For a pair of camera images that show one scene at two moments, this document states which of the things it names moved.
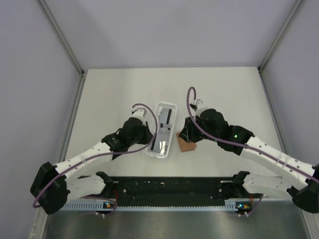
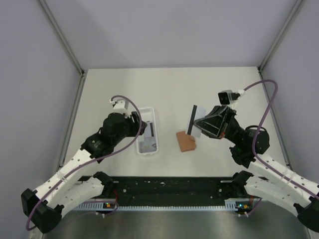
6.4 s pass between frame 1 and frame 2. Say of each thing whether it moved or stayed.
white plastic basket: moved
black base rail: stayed
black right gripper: moved
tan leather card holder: stayed
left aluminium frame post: stayed
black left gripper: moved
